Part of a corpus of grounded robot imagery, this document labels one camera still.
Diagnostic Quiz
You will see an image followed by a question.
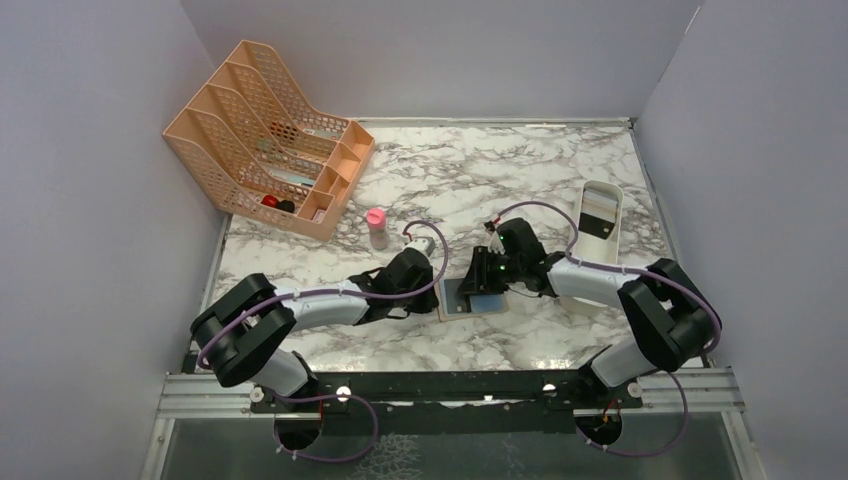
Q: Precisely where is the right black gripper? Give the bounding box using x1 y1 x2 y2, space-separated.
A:
457 245 524 295

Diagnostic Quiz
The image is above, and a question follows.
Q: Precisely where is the black credit card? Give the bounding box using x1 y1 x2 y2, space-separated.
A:
441 278 471 316

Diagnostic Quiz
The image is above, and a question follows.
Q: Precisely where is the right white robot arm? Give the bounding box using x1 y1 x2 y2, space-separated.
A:
457 218 722 407

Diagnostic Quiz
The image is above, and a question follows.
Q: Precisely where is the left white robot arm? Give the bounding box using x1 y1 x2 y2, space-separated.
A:
189 246 438 411

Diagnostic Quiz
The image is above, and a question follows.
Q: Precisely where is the pink capped small bottle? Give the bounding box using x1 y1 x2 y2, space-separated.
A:
365 208 390 250

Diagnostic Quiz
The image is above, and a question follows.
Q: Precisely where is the white oblong tray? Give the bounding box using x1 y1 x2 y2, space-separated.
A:
560 180 623 317

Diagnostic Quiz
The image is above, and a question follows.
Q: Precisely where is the black round object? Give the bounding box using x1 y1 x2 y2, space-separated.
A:
275 200 296 213

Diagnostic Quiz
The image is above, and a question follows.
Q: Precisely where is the red round object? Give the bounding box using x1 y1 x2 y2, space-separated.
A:
261 195 278 208

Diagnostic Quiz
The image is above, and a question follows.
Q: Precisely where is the peach mesh file organizer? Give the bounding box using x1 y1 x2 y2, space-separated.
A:
163 40 376 241

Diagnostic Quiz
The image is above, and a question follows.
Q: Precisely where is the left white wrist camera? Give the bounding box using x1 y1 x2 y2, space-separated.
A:
405 236 436 258

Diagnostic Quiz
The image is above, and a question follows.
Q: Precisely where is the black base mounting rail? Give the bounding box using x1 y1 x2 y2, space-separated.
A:
250 370 643 436

